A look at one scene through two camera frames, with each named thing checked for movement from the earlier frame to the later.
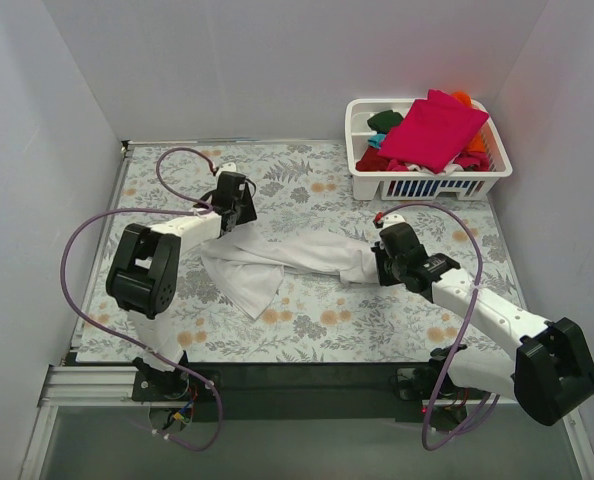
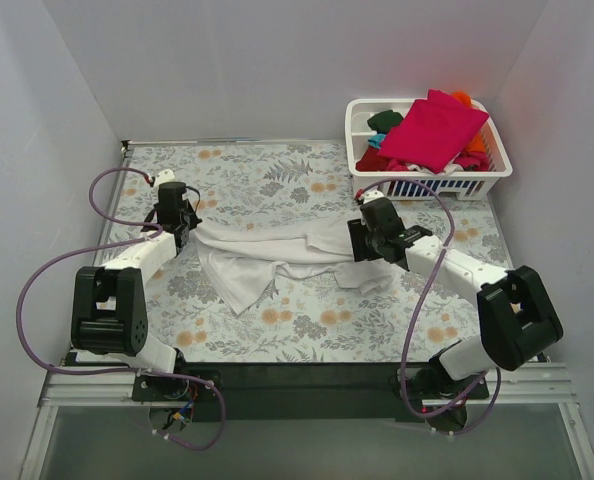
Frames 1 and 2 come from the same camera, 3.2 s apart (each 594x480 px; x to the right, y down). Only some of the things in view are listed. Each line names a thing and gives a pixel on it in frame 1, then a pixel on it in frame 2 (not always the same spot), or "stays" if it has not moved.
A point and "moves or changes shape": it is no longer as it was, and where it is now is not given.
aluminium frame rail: x=89 y=386 stays
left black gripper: x=244 y=209 to x=185 y=232
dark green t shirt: x=383 y=121 stays
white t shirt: x=249 y=261 moves or changes shape
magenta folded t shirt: x=432 y=131 stays
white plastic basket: x=411 y=184 stays
